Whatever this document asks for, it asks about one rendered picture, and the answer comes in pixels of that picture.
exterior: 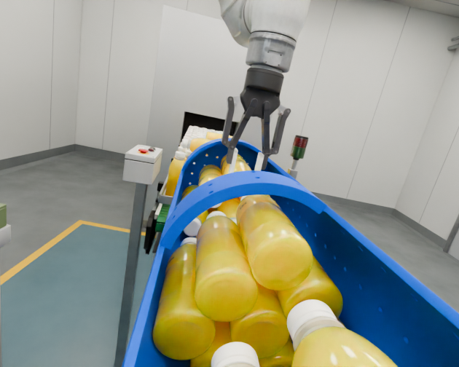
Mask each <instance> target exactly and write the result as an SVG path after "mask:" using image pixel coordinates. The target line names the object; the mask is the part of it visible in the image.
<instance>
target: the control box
mask: <svg viewBox="0 0 459 367"><path fill-rule="evenodd" d="M150 147H151V146H143V145H140V144H138V145H137V146H135V147H134V148H132V149H131V150H130V151H128V152H126V153H125V164H124V171H123V179H122V180H123V181H130V182H135V183H140V184H148V185H152V183H153V181H154V180H155V178H156V177H157V175H158V173H159V171H160V164H161V159H162V149H159V148H155V150H154V151H149V152H147V153H145V154H143V153H141V152H140V151H139V150H138V149H142V148H143V149H146V150H148V149H149V148H150Z"/></svg>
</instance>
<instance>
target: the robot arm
mask: <svg viewBox="0 0 459 367"><path fill-rule="evenodd" d="M310 1H311V0H219V4H220V8H221V17H222V19H223V21H224V22H225V24H226V25H227V27H228V29H229V32H230V33H231V36H232V38H233V39H234V40H235V41H236V42H237V43H238V44H239V45H241V46H243V47H246V48H248V51H247V56H246V65H248V66H250V68H249V69H248V70H247V73H246V80H245V84H244V88H243V91H242V93H241V94H240V95H238V96H228V97H227V108H228V109H227V115H226V119H225V123H224V129H223V133H222V137H221V142H222V144H223V145H225V146H226V147H228V152H227V158H226V161H227V164H230V165H229V172H228V173H234V169H235V163H236V159H237V155H238V150H237V148H236V146H237V144H238V141H239V139H240V137H241V135H242V133H243V131H244V129H245V127H246V125H247V123H248V121H249V119H250V118H251V117H259V118H261V123H262V153H261V152H259V153H258V156H257V160H256V165H255V169H254V170H258V171H261V170H265V168H266V166H267V160H268V157H269V156H270V155H272V154H278V152H279V148H280V145H281V139H282V136H283V131H284V127H285V123H286V120H287V118H288V116H289V114H290V113H291V109H289V108H286V107H284V106H282V105H281V102H280V93H281V88H282V85H283V79H284V76H283V74H282V73H287V72H289V69H290V66H291V61H292V58H293V54H294V50H295V48H296V43H297V39H298V36H299V33H300V31H301V30H302V28H303V26H304V24H305V20H306V17H307V13H308V10H309V6H310ZM238 101H240V102H241V103H242V106H243V108H244V112H243V115H242V117H241V120H240V122H239V124H238V126H237V128H236V130H235V132H234V134H233V137H232V139H231V141H228V139H229V135H230V128H231V125H232V118H233V114H234V110H235V107H236V106H237V105H238ZM276 109H278V120H277V123H276V126H275V132H274V136H273V140H272V145H271V148H270V115H271V114H272V113H273V112H274V111H275V110H276Z"/></svg>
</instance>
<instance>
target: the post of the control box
mask: <svg viewBox="0 0 459 367"><path fill-rule="evenodd" d="M147 186H148V184H143V183H136V187H135V194H134V200H133V212H132V218H131V225H130V236H129V243H128V250H127V261H126V268H125V280H124V287H123V293H122V305H121V312H120V318H119V330H118V337H117V348H116V355H115V361H114V367H122V363H123V360H124V358H125V353H126V349H127V342H128V332H129V326H130V316H131V309H132V303H133V293H134V287H135V281H136V270H137V264H138V254H139V248H140V241H141V231H142V225H143V219H144V208H145V202H146V192H147Z"/></svg>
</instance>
